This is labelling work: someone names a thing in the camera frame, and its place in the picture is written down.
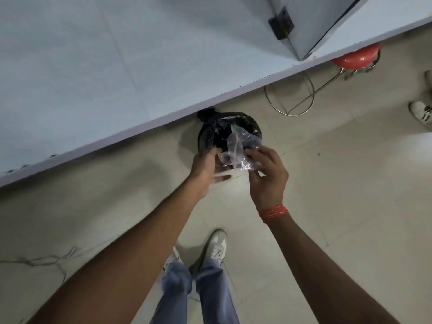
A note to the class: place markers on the person's right thumb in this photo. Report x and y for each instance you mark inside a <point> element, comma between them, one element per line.
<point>255,171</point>

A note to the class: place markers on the red stool with metal frame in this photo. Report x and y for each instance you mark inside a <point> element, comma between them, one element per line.
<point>356,57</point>

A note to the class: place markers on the person's white shoe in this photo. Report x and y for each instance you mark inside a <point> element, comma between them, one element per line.
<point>214,248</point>
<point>172,259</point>
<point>422,113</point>

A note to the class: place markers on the person's white left shoe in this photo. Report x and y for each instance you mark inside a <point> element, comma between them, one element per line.
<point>172,259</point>

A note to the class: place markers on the person's right forearm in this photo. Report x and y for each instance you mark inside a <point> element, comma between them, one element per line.
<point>317,269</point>

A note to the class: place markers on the person's left hand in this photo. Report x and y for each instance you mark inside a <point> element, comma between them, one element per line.
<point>202,170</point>

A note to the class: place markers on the person's left thumb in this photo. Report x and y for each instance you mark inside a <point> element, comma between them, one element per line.
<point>214,152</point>

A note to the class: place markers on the person's blue jeans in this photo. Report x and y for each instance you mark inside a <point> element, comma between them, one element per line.
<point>212,293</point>

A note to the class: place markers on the black lined trash bin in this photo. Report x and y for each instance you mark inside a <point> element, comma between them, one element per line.
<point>216,131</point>

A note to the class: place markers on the clear plastic bag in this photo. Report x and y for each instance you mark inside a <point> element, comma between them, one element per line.
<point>240,145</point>

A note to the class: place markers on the person's right hand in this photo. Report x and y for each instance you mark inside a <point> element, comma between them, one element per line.
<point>271,182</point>

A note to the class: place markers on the person's left forearm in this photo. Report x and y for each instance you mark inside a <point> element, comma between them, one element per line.
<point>128,259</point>

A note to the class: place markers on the person's white right shoe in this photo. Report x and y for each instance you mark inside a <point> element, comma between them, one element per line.
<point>214,248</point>

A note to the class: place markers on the red thread wristband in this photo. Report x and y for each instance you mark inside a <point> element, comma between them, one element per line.
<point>274,213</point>

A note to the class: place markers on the grey desk divider panel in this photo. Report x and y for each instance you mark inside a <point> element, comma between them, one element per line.
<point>303,20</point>

